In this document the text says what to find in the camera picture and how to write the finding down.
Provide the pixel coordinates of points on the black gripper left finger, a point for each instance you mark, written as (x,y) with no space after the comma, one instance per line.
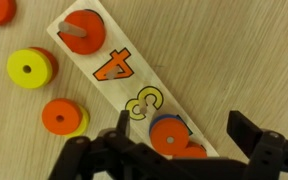
(123,125)

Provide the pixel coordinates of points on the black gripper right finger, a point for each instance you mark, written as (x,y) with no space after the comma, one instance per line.
(243,132)

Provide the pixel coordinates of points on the wooden peg board base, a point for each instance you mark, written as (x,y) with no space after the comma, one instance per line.
(125,78)

